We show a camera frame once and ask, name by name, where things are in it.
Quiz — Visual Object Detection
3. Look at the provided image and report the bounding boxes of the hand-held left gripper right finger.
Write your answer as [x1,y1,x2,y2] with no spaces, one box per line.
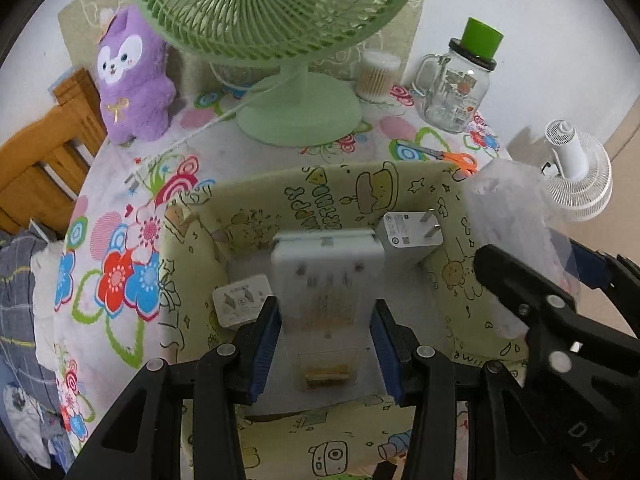
[371,299,551,480]

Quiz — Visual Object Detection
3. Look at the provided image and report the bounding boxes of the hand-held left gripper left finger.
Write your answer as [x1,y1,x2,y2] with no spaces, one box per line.
[65,296,281,480]

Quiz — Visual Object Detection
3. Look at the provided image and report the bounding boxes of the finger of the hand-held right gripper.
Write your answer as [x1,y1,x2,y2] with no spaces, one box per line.
[472,244,590,387]
[570,239,640,336]

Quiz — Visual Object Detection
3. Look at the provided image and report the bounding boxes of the small white cube charger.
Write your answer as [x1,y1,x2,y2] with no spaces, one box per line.
[212,274,273,330]

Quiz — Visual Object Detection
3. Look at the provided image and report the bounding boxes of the transparent cotton swab packet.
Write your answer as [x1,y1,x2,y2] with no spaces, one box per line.
[462,160,583,341]

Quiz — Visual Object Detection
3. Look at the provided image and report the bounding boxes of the long white adapter box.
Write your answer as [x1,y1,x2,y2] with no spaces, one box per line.
[270,229,386,392]

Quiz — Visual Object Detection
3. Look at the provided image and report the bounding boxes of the white charger with prongs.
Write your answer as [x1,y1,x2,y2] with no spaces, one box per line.
[375,208,445,271]

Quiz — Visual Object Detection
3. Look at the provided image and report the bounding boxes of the yellow printed storage box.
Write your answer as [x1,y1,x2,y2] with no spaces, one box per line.
[159,160,531,480]

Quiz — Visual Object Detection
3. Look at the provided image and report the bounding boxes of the white standing fan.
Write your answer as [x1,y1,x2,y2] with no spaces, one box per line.
[542,119,613,222]

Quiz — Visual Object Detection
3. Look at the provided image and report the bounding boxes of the beige door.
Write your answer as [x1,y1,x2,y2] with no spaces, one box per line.
[602,92,640,171]

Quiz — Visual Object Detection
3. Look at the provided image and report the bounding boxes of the glass mug jar green lid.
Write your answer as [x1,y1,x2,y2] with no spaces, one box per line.
[412,16,505,134]

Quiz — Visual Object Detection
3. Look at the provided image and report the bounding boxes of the floral tablecloth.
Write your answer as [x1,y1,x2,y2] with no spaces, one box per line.
[30,80,516,480]

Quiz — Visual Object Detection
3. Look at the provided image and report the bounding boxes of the white cloth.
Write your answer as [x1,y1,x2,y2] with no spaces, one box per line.
[30,242,66,371]

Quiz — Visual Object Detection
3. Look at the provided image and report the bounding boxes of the green desk fan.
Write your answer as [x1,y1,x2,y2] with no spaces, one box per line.
[131,0,426,147]

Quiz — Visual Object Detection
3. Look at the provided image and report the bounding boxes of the white printed garment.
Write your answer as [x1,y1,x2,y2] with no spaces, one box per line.
[4,385,47,467]

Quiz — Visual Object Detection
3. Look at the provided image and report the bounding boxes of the cotton swab jar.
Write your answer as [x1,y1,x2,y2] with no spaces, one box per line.
[354,50,402,102]

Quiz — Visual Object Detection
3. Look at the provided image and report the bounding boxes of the purple plush toy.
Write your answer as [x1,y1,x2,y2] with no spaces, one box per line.
[95,5,177,145]

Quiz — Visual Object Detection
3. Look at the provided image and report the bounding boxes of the wooden chair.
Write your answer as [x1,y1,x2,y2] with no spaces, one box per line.
[0,67,108,236]

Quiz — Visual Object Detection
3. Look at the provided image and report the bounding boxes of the blue printed paper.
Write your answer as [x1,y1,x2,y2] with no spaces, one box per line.
[49,66,77,97]

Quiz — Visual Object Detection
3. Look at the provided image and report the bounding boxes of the orange handled scissors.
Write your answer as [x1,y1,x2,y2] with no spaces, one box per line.
[400,141,478,178]

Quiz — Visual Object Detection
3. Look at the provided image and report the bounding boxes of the white fan cable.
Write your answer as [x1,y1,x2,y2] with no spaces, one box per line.
[125,85,281,193]

